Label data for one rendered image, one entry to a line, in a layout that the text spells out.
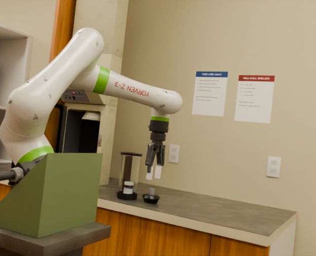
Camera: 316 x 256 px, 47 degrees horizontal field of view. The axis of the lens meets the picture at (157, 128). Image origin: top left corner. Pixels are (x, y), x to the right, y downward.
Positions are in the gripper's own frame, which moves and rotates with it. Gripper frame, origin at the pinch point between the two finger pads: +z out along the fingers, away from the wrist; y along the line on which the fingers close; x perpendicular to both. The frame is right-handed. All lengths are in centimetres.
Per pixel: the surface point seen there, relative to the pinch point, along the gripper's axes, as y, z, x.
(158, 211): 16.1, 13.5, 13.3
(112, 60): -14, -60, -44
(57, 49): -7, -64, -81
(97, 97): -7, -37, -46
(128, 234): 13.4, 27.5, -2.3
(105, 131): -15.1, -17.8, -44.2
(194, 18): -57, -97, -15
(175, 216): 16.1, 13.9, 22.0
